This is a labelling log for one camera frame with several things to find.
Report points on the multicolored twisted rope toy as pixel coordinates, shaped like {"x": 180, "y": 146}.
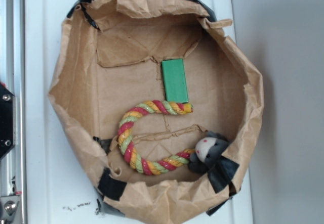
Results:
{"x": 127, "y": 147}

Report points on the brown paper bag bin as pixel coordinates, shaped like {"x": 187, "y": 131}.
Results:
{"x": 110, "y": 61}

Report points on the grey plush animal toy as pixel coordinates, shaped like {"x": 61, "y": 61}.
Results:
{"x": 207, "y": 152}

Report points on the white plastic tray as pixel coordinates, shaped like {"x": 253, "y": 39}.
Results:
{"x": 58, "y": 190}

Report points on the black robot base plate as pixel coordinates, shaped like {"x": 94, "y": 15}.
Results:
{"x": 7, "y": 121}

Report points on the aluminium frame rail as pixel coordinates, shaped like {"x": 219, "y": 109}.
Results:
{"x": 13, "y": 170}

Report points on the metal corner bracket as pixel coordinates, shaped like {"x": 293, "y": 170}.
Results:
{"x": 11, "y": 210}

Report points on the green rectangular block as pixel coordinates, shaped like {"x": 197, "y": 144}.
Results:
{"x": 175, "y": 80}

